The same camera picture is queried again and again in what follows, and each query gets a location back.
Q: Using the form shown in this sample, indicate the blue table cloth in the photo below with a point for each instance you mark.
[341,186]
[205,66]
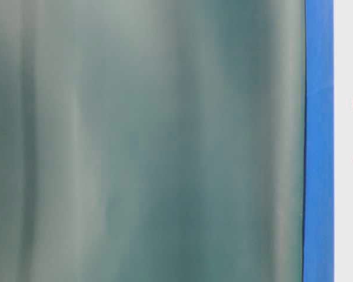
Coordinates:
[318,261]

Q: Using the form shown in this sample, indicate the white foam base board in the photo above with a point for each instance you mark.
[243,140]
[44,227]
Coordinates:
[343,140]

